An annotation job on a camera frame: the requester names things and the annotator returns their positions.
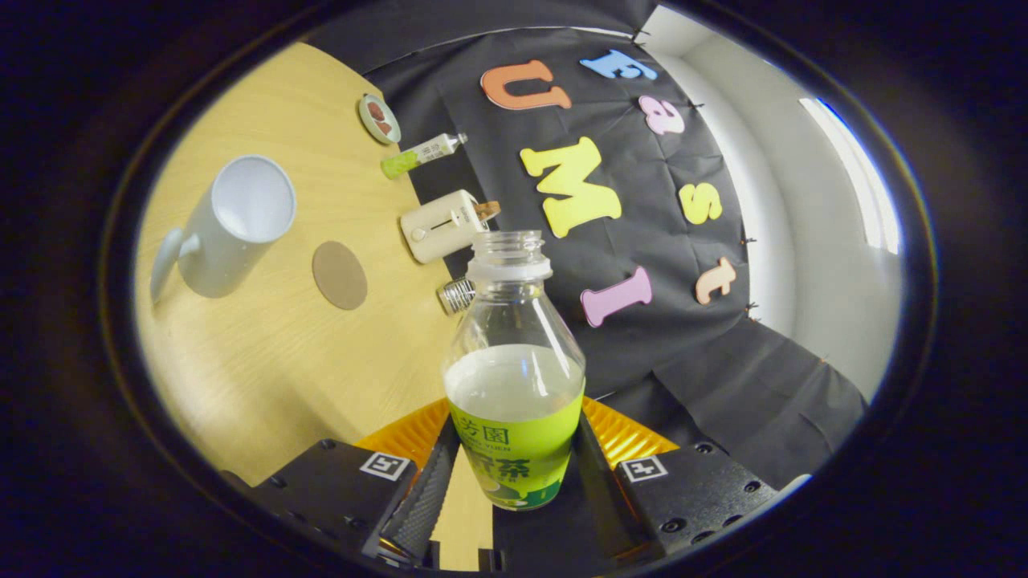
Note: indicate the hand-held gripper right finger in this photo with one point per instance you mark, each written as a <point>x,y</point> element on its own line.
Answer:
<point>610,502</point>

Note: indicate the tall slim green tea bottle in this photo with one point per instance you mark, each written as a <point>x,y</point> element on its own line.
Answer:
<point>422,155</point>

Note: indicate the white cup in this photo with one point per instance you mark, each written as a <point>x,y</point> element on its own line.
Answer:
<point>217,257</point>

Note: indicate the black backdrop cloth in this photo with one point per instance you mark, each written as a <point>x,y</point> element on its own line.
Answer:
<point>642,233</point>

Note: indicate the green label juice bottle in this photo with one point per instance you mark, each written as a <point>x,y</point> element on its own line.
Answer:
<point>514,449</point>

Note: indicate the brown bread slice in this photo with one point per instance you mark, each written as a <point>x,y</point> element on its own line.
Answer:
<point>487,211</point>

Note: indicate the pale green plate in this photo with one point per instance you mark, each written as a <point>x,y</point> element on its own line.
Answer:
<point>365,112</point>

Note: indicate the brown food piece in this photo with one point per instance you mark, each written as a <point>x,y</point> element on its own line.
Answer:
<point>385,127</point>
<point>375,111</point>

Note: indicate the ceiling light panel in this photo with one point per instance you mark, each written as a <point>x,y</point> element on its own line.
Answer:
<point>859,185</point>

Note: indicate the wooden table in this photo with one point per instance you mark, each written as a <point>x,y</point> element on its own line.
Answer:
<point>281,377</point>

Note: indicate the round brown coaster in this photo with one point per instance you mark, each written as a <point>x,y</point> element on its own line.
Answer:
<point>340,277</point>

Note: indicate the white toaster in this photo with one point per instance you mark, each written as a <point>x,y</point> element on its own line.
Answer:
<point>438,229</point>

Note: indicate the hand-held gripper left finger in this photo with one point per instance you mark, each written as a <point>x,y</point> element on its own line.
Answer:
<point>426,498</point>

